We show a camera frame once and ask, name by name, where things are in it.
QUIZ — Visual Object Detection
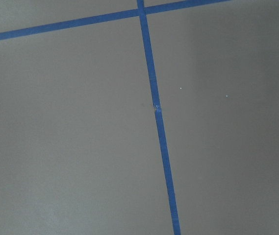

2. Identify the long blue tape strip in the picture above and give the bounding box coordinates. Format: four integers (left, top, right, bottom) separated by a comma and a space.
137, 0, 181, 235

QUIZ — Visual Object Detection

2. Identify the crossing blue tape strip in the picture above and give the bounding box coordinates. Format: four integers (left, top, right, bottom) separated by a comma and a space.
0, 0, 221, 41

